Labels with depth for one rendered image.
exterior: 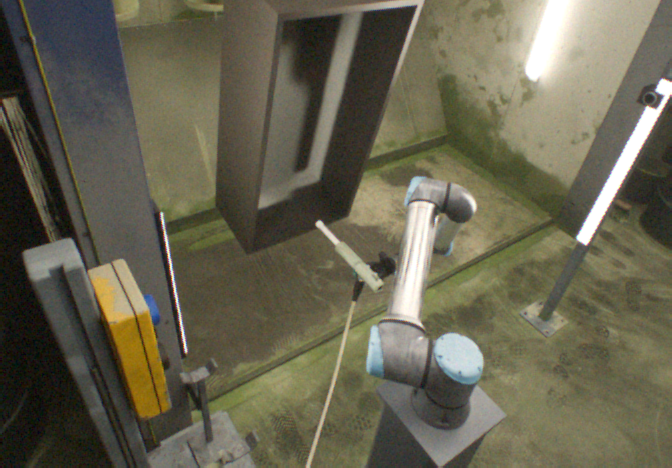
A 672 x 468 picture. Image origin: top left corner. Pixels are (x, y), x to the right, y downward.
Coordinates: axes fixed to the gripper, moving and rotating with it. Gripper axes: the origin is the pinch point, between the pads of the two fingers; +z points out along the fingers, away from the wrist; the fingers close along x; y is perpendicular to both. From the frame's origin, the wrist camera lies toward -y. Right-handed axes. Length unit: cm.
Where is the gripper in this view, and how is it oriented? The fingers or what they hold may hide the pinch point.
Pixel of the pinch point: (359, 275)
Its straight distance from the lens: 222.5
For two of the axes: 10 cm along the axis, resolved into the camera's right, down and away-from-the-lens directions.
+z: -7.8, 2.3, -5.8
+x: -5.9, -5.9, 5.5
